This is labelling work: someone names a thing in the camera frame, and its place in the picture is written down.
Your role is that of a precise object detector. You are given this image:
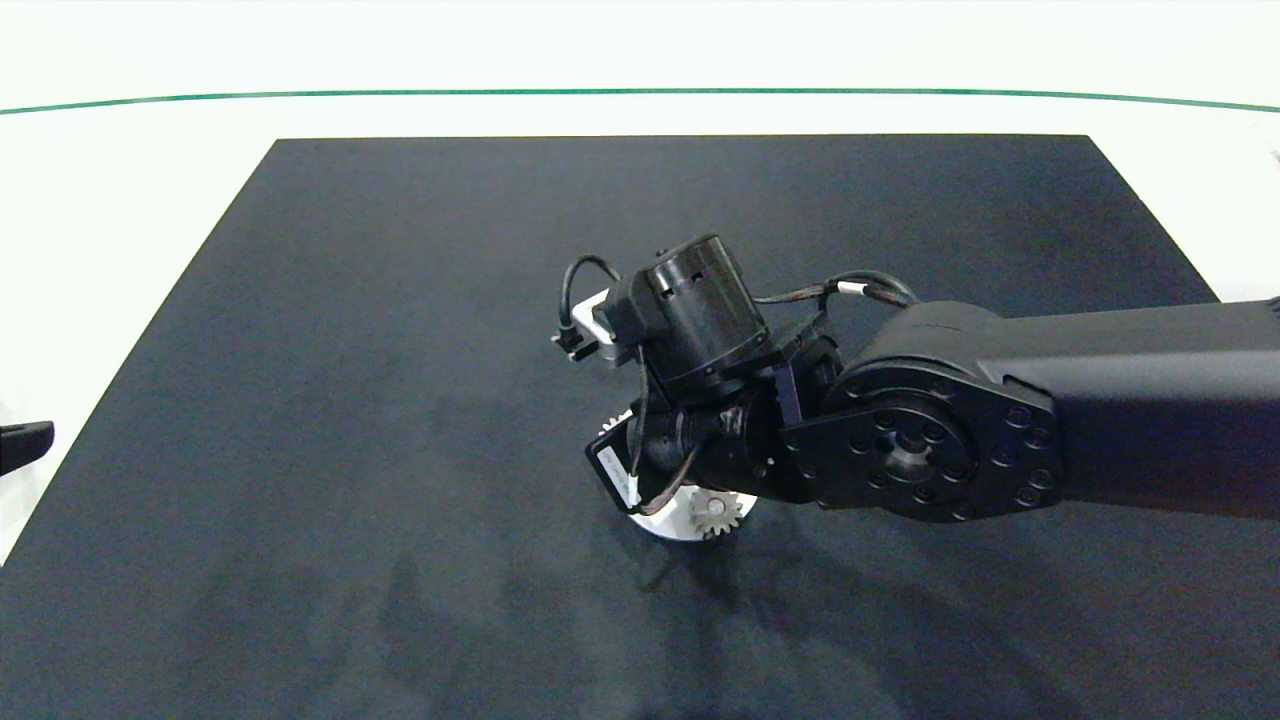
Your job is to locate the black cable with white tag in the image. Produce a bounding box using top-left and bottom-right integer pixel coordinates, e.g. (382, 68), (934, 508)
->
(755, 270), (921, 309)

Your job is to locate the round white carrier plate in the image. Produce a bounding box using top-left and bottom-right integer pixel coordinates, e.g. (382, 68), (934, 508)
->
(622, 488), (761, 544)

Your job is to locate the dark rectangular work mat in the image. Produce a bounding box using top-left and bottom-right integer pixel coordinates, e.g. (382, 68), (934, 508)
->
(0, 135), (1280, 720)

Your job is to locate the black camera cable loop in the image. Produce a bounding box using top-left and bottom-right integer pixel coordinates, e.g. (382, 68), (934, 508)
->
(551, 254), (624, 361)

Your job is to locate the boxy wrist camera shiny side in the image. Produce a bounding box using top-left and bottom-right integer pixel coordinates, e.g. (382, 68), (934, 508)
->
(572, 288), (642, 369)

